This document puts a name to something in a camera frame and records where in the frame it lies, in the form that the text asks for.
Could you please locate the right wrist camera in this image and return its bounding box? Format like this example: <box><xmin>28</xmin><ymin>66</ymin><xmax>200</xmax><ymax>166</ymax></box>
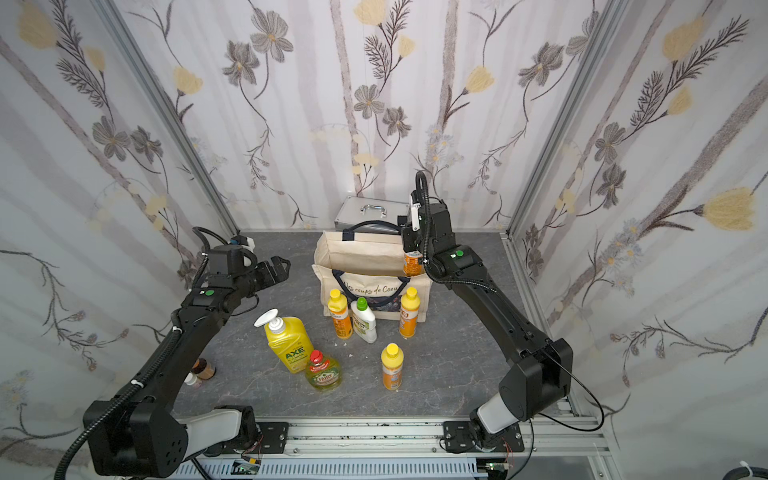
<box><xmin>410</xmin><ymin>202</ymin><xmax>421</xmax><ymax>232</ymax></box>

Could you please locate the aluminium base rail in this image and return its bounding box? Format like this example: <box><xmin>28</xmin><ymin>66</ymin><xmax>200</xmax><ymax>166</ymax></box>
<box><xmin>172</xmin><ymin>417</ymin><xmax>621</xmax><ymax>479</ymax></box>

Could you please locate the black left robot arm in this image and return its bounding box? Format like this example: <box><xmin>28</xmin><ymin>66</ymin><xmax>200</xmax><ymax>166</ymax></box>
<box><xmin>54</xmin><ymin>244</ymin><xmax>291</xmax><ymax>479</ymax></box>

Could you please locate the silver aluminium case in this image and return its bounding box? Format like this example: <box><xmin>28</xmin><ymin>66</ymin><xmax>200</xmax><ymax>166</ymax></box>
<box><xmin>334</xmin><ymin>196</ymin><xmax>409</xmax><ymax>234</ymax></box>

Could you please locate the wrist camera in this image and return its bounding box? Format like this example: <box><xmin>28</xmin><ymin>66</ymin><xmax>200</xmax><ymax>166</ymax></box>
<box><xmin>410</xmin><ymin>202</ymin><xmax>421</xmax><ymax>232</ymax></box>
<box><xmin>229</xmin><ymin>234</ymin><xmax>255</xmax><ymax>252</ymax></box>

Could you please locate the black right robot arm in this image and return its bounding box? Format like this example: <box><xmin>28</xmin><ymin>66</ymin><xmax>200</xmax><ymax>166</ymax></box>
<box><xmin>400</xmin><ymin>171</ymin><xmax>583</xmax><ymax>449</ymax></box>

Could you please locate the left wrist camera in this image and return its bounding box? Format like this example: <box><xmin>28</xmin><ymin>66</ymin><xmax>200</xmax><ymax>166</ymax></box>
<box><xmin>229</xmin><ymin>234</ymin><xmax>255</xmax><ymax>252</ymax></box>

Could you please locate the yellow Axe pump bottle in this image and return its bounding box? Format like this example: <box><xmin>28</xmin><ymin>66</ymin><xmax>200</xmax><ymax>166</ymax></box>
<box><xmin>254</xmin><ymin>309</ymin><xmax>314</xmax><ymax>374</ymax></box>

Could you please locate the orange soap bottle yellow cap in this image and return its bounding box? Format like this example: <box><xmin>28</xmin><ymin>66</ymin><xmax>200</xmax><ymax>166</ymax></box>
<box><xmin>327</xmin><ymin>289</ymin><xmax>353</xmax><ymax>340</ymax></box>
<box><xmin>381</xmin><ymin>343</ymin><xmax>404</xmax><ymax>391</ymax></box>
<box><xmin>403</xmin><ymin>251</ymin><xmax>424</xmax><ymax>277</ymax></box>
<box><xmin>399</xmin><ymin>287</ymin><xmax>421</xmax><ymax>338</ymax></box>

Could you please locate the green soap bottle red cap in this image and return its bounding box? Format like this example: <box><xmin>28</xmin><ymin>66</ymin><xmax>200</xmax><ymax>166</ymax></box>
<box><xmin>305</xmin><ymin>350</ymin><xmax>342</xmax><ymax>391</ymax></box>

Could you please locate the beige canvas shopping bag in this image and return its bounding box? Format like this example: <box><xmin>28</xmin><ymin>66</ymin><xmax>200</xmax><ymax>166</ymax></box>
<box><xmin>312</xmin><ymin>221</ymin><xmax>432</xmax><ymax>323</ymax></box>

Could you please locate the white bottle green cap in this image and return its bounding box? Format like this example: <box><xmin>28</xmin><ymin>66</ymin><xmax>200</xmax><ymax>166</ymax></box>
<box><xmin>352</xmin><ymin>297</ymin><xmax>378</xmax><ymax>344</ymax></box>

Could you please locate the small brown jar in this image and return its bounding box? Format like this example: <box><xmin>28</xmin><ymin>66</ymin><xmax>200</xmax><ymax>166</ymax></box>
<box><xmin>184</xmin><ymin>358</ymin><xmax>216</xmax><ymax>388</ymax></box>

